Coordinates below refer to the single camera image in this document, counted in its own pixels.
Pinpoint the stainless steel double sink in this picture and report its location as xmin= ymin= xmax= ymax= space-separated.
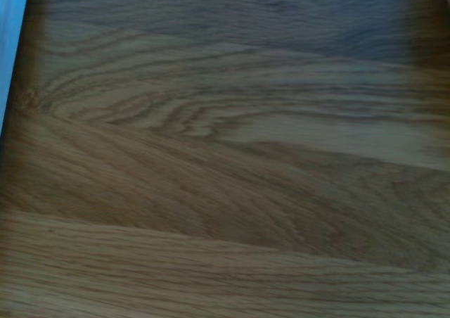
xmin=0 ymin=0 xmax=32 ymax=138

